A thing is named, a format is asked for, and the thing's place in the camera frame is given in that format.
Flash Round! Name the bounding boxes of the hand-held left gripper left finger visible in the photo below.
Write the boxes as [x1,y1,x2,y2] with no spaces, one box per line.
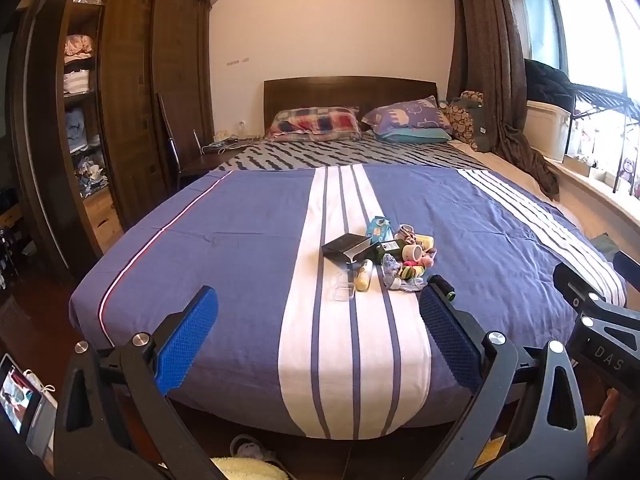
[52,285,226,480]

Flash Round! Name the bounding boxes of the white charger cable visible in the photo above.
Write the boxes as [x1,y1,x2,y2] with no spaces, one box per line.
[200,132,261,154]

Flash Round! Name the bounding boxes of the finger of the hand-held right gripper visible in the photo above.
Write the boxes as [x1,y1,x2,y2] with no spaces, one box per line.
[552,261,627,322]

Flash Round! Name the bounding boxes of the teal pillow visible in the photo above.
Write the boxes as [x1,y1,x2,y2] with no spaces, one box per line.
[372,127,452,143]

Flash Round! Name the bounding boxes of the blue white striped bed cover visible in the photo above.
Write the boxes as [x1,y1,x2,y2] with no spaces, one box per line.
[69,162,628,441]

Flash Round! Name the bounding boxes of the window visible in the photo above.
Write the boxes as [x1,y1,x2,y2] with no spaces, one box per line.
[515,0,640,96]

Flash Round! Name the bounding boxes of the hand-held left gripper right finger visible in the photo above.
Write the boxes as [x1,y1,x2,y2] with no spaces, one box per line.
[418,274,590,480]

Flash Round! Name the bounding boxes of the plaid pillow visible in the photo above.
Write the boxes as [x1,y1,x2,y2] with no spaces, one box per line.
[267,106,362,141]

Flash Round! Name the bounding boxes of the dark wooden wardrobe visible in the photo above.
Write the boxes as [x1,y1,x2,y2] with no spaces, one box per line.
[10,0,216,281]

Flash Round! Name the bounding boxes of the purple elephant print pillow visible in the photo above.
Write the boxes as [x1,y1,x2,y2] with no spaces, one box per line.
[361,95,453,136]

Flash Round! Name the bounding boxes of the clear plastic container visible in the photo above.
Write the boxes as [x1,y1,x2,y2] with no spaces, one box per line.
[331,270,357,302]

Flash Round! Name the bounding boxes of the grey striped folded clothes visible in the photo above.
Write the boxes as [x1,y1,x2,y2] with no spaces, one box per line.
[63,72,91,96]

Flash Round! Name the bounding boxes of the pink folded clothes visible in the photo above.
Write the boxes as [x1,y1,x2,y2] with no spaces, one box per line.
[65,35,94,59]

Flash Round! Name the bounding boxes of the blue folded clothes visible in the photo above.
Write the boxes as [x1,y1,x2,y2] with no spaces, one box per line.
[65,110,101,153]

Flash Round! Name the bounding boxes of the tablet with lit screen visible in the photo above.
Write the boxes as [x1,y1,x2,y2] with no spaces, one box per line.
[0,352,56,461]

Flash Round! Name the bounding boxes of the dark chair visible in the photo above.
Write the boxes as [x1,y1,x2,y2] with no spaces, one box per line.
[157,92,241,191]

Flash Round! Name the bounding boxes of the black box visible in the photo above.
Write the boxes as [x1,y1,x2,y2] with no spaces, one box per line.
[321,233,382,264]

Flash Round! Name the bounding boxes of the dark green box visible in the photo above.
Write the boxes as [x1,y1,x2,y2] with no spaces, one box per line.
[375,240,407,261]

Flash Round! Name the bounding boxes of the patterned brown cushion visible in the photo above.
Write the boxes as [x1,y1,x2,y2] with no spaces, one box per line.
[445,91,493,153]

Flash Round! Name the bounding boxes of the dark wooden headboard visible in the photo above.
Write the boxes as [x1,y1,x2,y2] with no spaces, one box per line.
[263,76,438,133]

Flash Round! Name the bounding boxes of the black metal drying rack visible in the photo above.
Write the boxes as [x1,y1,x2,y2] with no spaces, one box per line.
[565,82,640,196]

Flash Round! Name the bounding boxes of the brown curtain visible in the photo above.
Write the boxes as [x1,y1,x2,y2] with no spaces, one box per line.
[446,0,561,201]

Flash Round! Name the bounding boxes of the zebra patterned bed sheet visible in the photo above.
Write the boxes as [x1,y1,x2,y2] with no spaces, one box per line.
[220,137,488,172]

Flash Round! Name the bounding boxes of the white storage box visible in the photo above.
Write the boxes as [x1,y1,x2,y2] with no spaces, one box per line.
[525,100,572,163]

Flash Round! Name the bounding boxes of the person's left white slipper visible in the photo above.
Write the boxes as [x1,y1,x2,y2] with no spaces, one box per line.
[229,434,277,466]

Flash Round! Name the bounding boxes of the black jacket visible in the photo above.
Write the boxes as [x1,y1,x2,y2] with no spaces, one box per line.
[524,58,576,111]

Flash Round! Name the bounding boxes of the green cloth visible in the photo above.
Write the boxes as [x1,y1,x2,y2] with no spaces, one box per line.
[595,232,621,261]

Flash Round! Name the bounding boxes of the person's left cream fleece leg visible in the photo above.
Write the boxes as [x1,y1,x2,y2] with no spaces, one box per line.
[210,455,293,480]

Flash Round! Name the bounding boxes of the teal carton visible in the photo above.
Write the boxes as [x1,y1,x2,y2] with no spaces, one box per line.
[366,216,396,242]

